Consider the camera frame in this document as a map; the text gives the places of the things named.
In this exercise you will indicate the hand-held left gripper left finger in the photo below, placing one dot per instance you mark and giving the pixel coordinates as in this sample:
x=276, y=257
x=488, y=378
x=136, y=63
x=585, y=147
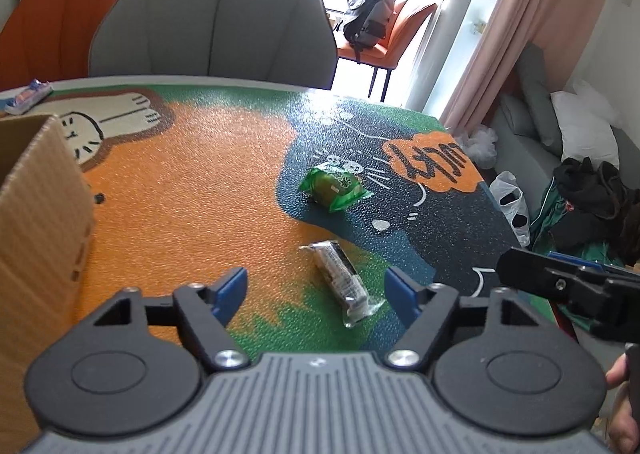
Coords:
x=231, y=286

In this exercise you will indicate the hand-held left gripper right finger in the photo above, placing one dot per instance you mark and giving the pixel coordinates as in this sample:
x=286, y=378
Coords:
x=400, y=286

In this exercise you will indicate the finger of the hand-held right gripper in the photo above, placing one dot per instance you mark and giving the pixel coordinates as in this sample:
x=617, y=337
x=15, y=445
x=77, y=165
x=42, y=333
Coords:
x=580, y=261
x=540, y=274

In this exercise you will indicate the black and white snack packet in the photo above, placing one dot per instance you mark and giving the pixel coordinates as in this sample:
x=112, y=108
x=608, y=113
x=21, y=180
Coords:
x=342, y=276

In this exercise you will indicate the brown cardboard box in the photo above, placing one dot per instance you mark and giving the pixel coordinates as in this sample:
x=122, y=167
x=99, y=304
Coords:
x=40, y=244

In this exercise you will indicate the person's right hand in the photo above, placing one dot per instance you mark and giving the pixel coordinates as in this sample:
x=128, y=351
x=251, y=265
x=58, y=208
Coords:
x=625, y=429

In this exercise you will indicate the green cloth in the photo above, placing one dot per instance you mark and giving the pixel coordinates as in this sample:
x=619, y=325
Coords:
x=550, y=229

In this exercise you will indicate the black clothes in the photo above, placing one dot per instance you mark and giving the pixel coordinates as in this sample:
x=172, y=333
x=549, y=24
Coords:
x=590, y=204

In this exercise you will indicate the white plastic bag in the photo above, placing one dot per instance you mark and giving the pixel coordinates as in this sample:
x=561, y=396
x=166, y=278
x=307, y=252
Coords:
x=512, y=204
x=480, y=146

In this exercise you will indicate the cartoon printed table mat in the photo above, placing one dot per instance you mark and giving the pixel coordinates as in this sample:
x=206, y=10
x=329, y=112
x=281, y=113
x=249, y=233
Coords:
x=200, y=184

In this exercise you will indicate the green snack packet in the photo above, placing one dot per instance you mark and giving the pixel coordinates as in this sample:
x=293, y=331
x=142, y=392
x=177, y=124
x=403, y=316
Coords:
x=335, y=186

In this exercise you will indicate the grey sofa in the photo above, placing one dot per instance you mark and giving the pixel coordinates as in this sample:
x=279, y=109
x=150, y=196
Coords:
x=520, y=144

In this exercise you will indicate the white pillow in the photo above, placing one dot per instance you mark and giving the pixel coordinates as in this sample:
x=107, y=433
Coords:
x=585, y=129

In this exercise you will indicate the grey cushion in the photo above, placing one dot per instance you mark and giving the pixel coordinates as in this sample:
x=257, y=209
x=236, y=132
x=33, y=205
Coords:
x=537, y=94

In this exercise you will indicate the orange chair with black legs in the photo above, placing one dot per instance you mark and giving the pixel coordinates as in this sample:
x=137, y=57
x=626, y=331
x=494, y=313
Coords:
x=400, y=34

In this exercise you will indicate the pink curtain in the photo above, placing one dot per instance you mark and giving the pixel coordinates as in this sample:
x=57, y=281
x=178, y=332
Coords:
x=505, y=19

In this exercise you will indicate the grey upholstered chair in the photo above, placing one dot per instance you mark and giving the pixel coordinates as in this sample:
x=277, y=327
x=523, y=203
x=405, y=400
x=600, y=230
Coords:
x=215, y=24

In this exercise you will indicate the black and grey backpack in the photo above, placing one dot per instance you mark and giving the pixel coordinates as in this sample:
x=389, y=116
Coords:
x=367, y=21

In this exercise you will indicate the small blue packet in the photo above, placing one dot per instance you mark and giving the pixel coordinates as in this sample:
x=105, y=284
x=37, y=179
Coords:
x=27, y=96

